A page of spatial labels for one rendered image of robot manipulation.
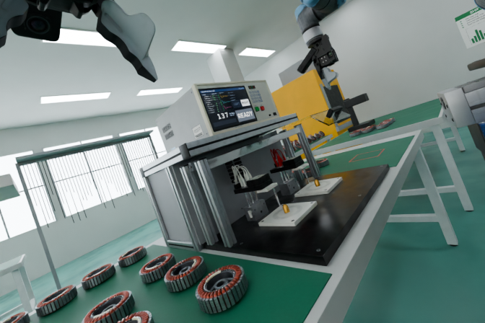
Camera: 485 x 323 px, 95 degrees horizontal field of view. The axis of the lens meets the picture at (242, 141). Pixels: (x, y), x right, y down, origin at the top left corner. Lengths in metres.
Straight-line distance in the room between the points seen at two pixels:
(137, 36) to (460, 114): 0.69
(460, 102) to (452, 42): 5.20
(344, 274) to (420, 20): 5.71
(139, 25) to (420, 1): 5.92
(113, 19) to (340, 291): 0.54
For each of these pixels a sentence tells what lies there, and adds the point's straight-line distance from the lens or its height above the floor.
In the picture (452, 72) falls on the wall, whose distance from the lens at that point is 5.90.
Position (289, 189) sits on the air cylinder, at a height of 0.79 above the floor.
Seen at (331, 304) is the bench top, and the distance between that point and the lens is 0.49.
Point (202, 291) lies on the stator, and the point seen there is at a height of 0.79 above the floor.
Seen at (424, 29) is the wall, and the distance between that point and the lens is 5.98.
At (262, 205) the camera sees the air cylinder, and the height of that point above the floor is 0.81.
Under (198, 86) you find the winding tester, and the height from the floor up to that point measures 1.31.
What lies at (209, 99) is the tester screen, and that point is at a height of 1.25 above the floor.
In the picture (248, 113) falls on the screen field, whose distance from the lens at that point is 0.97.
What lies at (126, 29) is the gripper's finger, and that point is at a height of 1.21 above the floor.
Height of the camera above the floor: 1.04
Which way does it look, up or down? 2 degrees up
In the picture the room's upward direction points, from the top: 21 degrees counter-clockwise
